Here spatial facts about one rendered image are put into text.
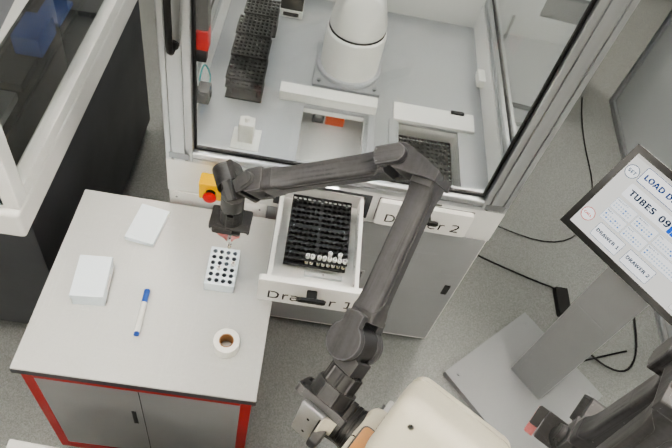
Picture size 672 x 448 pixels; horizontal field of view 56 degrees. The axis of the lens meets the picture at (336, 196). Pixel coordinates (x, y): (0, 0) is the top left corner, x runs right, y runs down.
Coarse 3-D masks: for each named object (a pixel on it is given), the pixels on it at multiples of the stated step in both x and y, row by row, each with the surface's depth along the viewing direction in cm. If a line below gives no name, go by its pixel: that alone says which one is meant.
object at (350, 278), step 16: (304, 192) 192; (320, 192) 191; (336, 192) 191; (288, 208) 192; (352, 208) 196; (288, 224) 188; (352, 224) 192; (272, 240) 179; (352, 240) 188; (272, 256) 174; (352, 256) 185; (272, 272) 177; (288, 272) 178; (320, 272) 180; (336, 272) 181; (352, 272) 181
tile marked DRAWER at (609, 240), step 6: (600, 222) 184; (594, 228) 185; (600, 228) 184; (606, 228) 183; (594, 234) 185; (600, 234) 184; (606, 234) 183; (612, 234) 182; (600, 240) 184; (606, 240) 183; (612, 240) 182; (618, 240) 181; (606, 246) 183; (612, 246) 182; (618, 246) 181; (624, 246) 180; (612, 252) 182
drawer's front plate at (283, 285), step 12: (264, 276) 165; (276, 276) 166; (264, 288) 168; (276, 288) 168; (288, 288) 168; (300, 288) 167; (312, 288) 166; (324, 288) 166; (336, 288) 167; (348, 288) 167; (276, 300) 173; (288, 300) 173; (324, 300) 171; (336, 300) 170; (348, 300) 170
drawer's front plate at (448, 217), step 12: (384, 204) 188; (396, 204) 188; (384, 216) 192; (432, 216) 191; (444, 216) 190; (456, 216) 190; (468, 216) 189; (444, 228) 195; (456, 228) 194; (468, 228) 194
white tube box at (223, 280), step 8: (216, 248) 183; (224, 248) 184; (216, 256) 182; (224, 256) 182; (232, 256) 183; (208, 264) 180; (216, 264) 180; (224, 264) 182; (208, 272) 178; (216, 272) 179; (224, 272) 179; (232, 272) 179; (208, 280) 179; (216, 280) 178; (224, 280) 178; (232, 280) 178; (208, 288) 178; (216, 288) 178; (224, 288) 178; (232, 288) 177
